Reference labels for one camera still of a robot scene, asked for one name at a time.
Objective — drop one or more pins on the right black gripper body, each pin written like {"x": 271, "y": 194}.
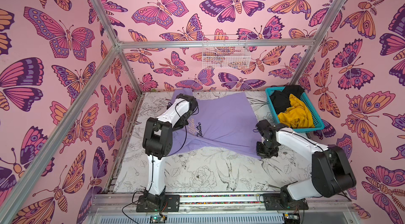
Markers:
{"x": 264, "y": 149}

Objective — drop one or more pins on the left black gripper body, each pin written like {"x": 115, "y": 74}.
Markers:
{"x": 183, "y": 122}

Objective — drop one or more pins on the lavender purple t-shirt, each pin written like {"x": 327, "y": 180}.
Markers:
{"x": 227, "y": 122}

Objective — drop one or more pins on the teal plastic laundry basket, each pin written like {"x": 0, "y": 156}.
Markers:
{"x": 318, "y": 122}

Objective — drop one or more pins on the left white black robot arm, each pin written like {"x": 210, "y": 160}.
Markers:
{"x": 158, "y": 143}

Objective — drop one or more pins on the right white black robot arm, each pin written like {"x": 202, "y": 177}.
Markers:
{"x": 331, "y": 171}

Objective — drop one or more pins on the mustard yellow t-shirt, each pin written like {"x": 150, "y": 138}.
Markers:
{"x": 298, "y": 116}

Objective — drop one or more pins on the black t-shirt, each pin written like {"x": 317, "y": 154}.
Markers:
{"x": 281, "y": 99}

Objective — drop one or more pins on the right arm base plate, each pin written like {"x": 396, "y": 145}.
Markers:
{"x": 284, "y": 204}

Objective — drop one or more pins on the white wire wall basket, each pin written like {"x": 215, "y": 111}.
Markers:
{"x": 225, "y": 54}

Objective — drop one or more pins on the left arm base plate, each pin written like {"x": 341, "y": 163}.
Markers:
{"x": 163, "y": 203}

